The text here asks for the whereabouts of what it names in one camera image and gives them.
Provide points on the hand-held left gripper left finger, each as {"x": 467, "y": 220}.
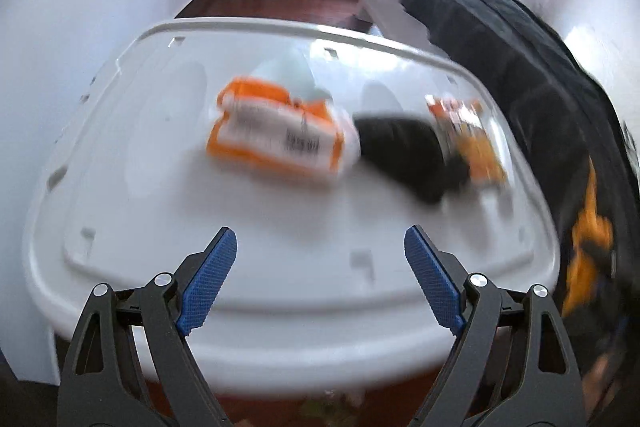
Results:
{"x": 207, "y": 282}

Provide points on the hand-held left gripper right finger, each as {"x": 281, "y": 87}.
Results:
{"x": 432, "y": 282}

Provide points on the white plastic storage box lid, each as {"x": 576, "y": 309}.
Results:
{"x": 300, "y": 232}

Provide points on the black cloth item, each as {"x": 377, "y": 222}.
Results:
{"x": 400, "y": 147}

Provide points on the orange printed snack wrapper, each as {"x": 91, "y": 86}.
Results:
{"x": 475, "y": 147}

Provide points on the orange and white wipes pack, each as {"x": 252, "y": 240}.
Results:
{"x": 270, "y": 132}

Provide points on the white thin plastic bag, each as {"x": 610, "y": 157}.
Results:
{"x": 295, "y": 72}

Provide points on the dark bed blanket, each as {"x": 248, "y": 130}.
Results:
{"x": 500, "y": 47}

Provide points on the white bed base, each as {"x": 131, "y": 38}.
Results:
{"x": 385, "y": 7}

